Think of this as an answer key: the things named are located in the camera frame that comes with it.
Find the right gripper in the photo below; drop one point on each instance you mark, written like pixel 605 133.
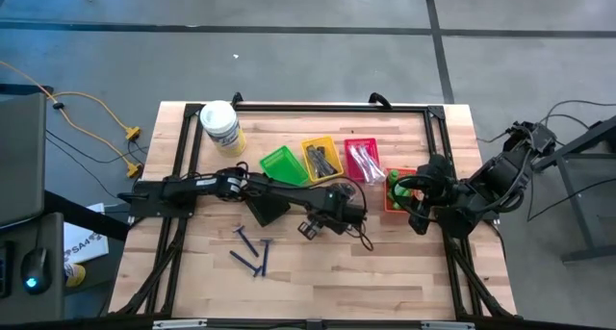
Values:
pixel 440 190

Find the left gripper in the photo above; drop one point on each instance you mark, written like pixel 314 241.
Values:
pixel 344 207

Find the orange plastic basket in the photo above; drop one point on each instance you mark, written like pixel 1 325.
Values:
pixel 388 207

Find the black comb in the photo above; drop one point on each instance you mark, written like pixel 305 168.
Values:
pixel 313 157
pixel 318 161
pixel 326 162
pixel 332 169

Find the red white toothbrush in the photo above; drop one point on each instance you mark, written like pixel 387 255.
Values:
pixel 358 158

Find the blue disposable razor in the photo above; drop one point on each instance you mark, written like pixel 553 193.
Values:
pixel 265 255
pixel 246 241
pixel 245 262

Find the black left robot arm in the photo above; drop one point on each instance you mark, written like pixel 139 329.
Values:
pixel 289 196

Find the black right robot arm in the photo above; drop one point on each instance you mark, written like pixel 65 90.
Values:
pixel 500 176

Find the red plastic basket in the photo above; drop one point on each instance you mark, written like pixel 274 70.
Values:
pixel 351 169

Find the yellow plastic basket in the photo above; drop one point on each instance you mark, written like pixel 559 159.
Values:
pixel 308 171

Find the green plastic basket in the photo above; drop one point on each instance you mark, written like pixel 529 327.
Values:
pixel 284 165

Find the black plastic basket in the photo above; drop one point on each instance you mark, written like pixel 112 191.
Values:
pixel 267 212

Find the Lysol wipes canister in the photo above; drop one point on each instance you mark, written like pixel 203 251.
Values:
pixel 223 130

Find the black metal desk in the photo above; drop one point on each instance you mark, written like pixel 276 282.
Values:
pixel 577 142

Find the black diagonal beam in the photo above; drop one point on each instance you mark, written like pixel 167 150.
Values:
pixel 86 217

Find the white cardboard box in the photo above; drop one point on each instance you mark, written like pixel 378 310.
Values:
pixel 84 236

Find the yellow white cup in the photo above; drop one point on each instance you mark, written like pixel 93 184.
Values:
pixel 74 274

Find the dark side desk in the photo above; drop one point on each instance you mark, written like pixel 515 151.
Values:
pixel 48 301

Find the black computer mouse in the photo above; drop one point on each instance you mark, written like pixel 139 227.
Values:
pixel 34 271

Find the grey monitor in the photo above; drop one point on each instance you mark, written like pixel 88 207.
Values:
pixel 21 157

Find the black keyboard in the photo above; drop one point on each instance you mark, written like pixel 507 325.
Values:
pixel 4 270

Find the silver edge bracket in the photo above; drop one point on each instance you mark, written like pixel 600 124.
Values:
pixel 179 324
pixel 447 325

